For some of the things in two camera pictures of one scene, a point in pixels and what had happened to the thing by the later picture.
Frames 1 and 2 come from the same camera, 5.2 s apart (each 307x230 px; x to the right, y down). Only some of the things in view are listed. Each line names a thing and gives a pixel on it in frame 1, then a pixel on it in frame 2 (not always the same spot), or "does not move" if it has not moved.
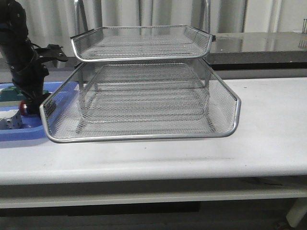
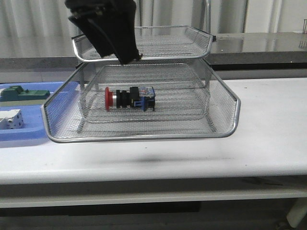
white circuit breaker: (11, 120) does not move
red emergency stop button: (23, 108) → (142, 97)
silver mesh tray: (101, 101) does not move
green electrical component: (12, 93) does not move
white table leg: (297, 212) does not move
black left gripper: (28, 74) → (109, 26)
